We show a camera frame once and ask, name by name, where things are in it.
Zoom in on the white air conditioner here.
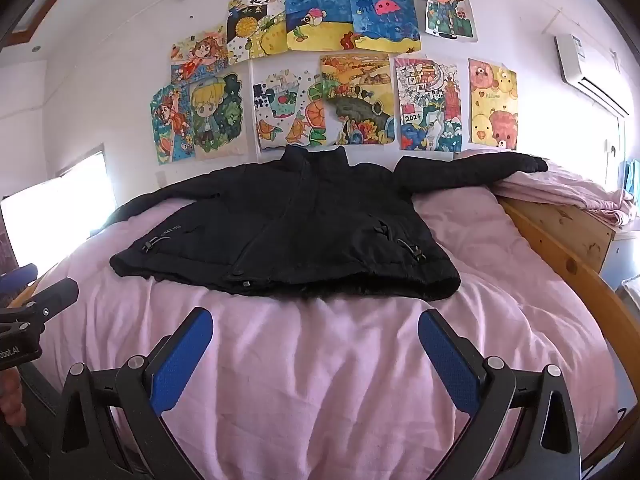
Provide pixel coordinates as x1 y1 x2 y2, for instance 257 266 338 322
555 34 632 117

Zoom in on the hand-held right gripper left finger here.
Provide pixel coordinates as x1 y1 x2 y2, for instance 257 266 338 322
49 307 214 480

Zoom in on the city drawing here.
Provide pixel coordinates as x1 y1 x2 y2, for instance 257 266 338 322
394 57 462 153

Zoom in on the bears and chick drawing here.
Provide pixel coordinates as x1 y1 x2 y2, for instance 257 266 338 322
468 58 519 151

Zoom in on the white cabinet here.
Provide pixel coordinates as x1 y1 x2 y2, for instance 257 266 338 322
597 227 640 301

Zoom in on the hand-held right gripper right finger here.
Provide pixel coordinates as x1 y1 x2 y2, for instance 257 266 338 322
417 308 583 480

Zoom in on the pink blanket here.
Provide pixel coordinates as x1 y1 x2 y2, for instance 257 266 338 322
37 185 623 480

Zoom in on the turtles drawing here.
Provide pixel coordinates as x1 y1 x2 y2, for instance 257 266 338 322
252 67 329 149

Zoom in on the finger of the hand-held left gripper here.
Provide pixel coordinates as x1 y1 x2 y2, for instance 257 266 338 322
0 263 39 307
0 279 79 332

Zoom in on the fish on sand drawing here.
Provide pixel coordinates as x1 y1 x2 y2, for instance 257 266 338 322
284 0 351 52

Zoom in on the landscape drawing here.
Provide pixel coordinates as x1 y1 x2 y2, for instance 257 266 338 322
319 52 397 147

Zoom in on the girl on blue drawing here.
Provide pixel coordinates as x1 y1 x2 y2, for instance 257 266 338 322
150 84 195 166

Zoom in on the bright window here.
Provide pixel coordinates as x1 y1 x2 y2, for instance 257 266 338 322
0 150 108 281

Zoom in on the pineapple drawing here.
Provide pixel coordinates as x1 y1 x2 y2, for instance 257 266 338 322
226 0 289 64

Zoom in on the blond character drawing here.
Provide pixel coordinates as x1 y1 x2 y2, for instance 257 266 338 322
188 72 247 159

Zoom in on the orange-haired girl drawing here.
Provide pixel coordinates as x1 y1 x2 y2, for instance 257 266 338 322
170 24 231 84

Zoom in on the black puffer jacket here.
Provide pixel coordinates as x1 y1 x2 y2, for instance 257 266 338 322
109 146 551 302

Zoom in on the folded pink sheet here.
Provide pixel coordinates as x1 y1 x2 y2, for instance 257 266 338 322
490 157 633 226

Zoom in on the person's left hand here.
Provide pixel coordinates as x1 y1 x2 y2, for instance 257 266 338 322
0 367 28 428

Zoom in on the pink jellyfish drawing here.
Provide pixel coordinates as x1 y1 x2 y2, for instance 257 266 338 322
347 0 422 54

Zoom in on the red-haired character drawing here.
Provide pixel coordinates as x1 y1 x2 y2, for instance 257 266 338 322
409 0 478 43

